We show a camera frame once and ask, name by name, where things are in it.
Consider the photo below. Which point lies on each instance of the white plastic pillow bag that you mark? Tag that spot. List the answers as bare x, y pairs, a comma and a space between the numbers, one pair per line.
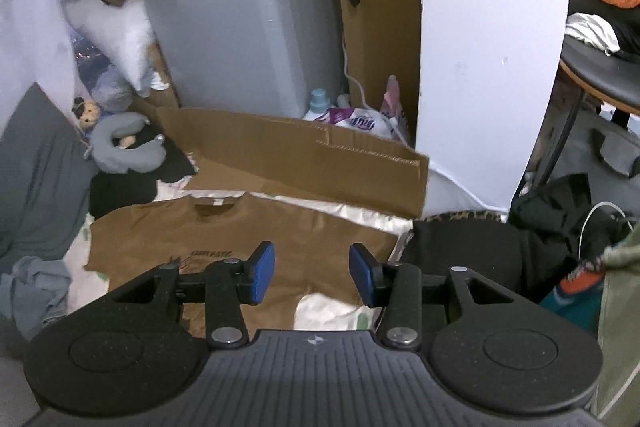
120, 37

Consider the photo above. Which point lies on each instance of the grey fabric bag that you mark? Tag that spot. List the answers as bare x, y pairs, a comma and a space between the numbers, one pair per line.
590, 147

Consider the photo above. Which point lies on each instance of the black garment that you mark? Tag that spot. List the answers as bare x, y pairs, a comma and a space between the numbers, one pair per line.
125, 192

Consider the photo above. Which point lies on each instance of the grey neck pillow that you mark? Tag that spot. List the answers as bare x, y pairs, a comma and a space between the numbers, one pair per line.
107, 147

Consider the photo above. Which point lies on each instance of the teal patterned cloth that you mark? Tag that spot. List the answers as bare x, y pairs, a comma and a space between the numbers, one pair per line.
575, 297

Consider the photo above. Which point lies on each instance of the olive green cloth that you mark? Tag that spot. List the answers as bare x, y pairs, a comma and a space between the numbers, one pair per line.
622, 332

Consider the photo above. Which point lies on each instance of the grey duvet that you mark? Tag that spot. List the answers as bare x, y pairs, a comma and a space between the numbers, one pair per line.
40, 177

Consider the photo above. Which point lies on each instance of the black clothing pile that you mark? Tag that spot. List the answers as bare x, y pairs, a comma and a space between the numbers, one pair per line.
475, 252

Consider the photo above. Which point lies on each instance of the white printed blanket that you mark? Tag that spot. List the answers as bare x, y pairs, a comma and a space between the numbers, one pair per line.
330, 312

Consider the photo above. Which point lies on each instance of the grey wrapped appliance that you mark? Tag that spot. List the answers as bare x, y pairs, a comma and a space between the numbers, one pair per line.
240, 17

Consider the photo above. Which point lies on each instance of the teddy bear toy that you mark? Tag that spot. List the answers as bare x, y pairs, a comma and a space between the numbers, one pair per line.
89, 113

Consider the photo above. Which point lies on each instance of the brown printed t-shirt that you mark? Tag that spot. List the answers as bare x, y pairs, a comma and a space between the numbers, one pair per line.
310, 242

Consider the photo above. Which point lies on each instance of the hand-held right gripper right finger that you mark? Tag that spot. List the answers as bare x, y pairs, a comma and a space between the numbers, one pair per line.
362, 274

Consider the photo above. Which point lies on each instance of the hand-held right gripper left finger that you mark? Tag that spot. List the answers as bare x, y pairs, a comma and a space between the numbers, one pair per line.
263, 272

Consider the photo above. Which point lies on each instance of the white curtain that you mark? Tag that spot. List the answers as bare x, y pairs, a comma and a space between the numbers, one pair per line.
30, 32

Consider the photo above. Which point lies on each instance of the blue detergent bottle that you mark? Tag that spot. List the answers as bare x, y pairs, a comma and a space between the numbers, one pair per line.
316, 107

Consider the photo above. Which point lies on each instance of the white cloth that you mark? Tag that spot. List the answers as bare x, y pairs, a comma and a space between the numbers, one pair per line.
592, 32

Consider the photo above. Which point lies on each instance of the clear plastic bag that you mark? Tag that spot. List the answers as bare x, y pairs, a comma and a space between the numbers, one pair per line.
112, 89

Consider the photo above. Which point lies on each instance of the tall cardboard panel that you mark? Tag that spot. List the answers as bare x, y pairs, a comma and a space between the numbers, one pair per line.
385, 7

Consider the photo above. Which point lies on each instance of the black chair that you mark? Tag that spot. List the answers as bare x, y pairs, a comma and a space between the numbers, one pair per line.
605, 77

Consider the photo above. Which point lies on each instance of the flattened cardboard box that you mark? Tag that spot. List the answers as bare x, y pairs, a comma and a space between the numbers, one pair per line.
280, 152

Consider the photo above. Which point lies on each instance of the light blue garment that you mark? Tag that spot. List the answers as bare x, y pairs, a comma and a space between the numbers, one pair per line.
37, 287

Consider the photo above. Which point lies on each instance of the purple white plastic bag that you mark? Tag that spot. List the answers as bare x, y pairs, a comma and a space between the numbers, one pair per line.
357, 123

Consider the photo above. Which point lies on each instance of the pink packet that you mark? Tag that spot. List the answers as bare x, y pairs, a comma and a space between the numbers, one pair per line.
393, 102

